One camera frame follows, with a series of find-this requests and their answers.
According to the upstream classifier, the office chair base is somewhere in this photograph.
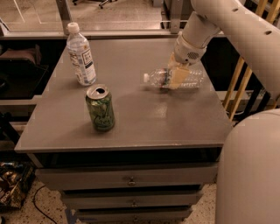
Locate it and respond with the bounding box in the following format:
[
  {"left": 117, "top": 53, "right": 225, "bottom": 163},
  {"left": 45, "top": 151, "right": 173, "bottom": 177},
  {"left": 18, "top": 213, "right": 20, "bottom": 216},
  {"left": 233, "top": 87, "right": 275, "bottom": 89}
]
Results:
[{"left": 72, "top": 0, "right": 118, "bottom": 10}]

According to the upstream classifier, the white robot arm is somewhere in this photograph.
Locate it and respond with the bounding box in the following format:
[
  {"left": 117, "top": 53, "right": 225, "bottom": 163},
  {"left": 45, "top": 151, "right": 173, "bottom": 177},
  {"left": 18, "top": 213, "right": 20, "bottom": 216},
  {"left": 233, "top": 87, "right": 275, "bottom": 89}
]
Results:
[{"left": 170, "top": 0, "right": 280, "bottom": 224}]

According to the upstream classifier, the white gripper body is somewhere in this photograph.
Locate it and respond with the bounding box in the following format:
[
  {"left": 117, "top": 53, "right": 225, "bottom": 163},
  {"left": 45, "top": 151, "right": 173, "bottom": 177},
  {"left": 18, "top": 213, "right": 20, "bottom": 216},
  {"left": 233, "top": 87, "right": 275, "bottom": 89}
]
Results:
[{"left": 173, "top": 35, "right": 207, "bottom": 64}]

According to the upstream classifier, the black floor cable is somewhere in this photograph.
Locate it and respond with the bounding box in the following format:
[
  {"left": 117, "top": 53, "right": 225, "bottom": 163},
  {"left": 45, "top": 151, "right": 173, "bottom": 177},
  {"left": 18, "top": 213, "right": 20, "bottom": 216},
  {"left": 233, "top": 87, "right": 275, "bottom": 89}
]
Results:
[{"left": 32, "top": 185, "right": 58, "bottom": 224}]

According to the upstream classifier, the grey drawer cabinet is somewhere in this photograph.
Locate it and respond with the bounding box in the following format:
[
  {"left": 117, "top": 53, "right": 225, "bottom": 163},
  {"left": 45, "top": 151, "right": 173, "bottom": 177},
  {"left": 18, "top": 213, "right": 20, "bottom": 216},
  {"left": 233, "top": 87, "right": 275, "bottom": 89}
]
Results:
[{"left": 14, "top": 38, "right": 235, "bottom": 224}]

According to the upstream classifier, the bottom grey drawer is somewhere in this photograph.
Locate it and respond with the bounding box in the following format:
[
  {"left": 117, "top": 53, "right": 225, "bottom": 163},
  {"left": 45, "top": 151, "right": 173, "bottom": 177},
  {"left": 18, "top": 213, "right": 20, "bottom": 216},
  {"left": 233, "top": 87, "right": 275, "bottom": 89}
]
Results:
[{"left": 76, "top": 206, "right": 192, "bottom": 223}]

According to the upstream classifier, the top grey drawer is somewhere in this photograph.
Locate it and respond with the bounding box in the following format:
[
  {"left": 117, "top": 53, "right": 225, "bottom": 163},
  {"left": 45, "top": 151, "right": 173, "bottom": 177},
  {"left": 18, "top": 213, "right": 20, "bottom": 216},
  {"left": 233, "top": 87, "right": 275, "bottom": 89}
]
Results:
[{"left": 36, "top": 163, "right": 218, "bottom": 191}]

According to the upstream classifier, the green soda can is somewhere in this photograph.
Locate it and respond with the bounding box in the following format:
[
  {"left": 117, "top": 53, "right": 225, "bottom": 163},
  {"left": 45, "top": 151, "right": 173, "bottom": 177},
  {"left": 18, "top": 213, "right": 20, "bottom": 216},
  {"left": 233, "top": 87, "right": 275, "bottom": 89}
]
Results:
[{"left": 86, "top": 84, "right": 115, "bottom": 131}]

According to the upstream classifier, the dark chair at left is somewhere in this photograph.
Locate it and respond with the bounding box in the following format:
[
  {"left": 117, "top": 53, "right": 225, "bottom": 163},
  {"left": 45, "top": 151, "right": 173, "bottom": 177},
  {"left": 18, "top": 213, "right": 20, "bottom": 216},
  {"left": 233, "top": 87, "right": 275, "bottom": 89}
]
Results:
[{"left": 0, "top": 45, "right": 49, "bottom": 100}]

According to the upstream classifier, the middle grey drawer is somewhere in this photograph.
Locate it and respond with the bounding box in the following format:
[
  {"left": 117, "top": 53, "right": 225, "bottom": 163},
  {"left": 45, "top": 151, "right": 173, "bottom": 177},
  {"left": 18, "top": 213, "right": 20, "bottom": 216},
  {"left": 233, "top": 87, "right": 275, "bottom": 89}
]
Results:
[{"left": 62, "top": 190, "right": 202, "bottom": 209}]

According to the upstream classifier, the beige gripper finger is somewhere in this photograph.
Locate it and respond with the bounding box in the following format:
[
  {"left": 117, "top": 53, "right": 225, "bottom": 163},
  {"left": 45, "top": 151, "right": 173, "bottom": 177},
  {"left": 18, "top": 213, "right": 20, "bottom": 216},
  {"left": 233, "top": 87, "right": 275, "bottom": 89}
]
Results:
[
  {"left": 167, "top": 54, "right": 178, "bottom": 69},
  {"left": 169, "top": 67, "right": 190, "bottom": 89}
]

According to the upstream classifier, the white labelled water bottle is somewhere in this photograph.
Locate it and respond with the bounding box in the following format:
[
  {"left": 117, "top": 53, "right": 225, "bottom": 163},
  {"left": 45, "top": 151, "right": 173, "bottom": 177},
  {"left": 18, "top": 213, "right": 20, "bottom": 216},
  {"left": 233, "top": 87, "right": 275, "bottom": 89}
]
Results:
[{"left": 66, "top": 22, "right": 96, "bottom": 86}]

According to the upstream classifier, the clear plastic water bottle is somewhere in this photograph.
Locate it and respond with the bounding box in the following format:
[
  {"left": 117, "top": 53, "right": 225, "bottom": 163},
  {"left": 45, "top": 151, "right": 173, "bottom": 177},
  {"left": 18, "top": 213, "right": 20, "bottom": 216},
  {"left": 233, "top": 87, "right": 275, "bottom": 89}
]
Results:
[{"left": 143, "top": 68, "right": 204, "bottom": 89}]

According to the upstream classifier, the grey drawer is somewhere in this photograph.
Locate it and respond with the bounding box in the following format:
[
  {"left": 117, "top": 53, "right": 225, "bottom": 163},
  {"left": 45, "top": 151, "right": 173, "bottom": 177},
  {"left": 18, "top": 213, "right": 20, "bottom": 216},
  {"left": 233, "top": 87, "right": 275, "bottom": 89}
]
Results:
[
  {"left": 36, "top": 163, "right": 218, "bottom": 191},
  {"left": 76, "top": 206, "right": 192, "bottom": 223},
  {"left": 62, "top": 190, "right": 202, "bottom": 209}
]

